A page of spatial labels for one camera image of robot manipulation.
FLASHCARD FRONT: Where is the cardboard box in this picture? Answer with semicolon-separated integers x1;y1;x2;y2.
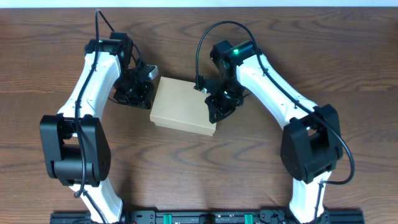
150;77;216;136

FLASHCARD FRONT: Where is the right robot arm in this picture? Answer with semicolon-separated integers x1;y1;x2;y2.
196;40;343;223

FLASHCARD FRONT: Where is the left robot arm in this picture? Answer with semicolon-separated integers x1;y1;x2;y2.
39;32;159;223

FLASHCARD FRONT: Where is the right black cable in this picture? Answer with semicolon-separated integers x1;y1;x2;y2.
194;21;356;224

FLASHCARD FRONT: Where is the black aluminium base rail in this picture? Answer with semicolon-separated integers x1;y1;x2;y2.
49;208;364;224

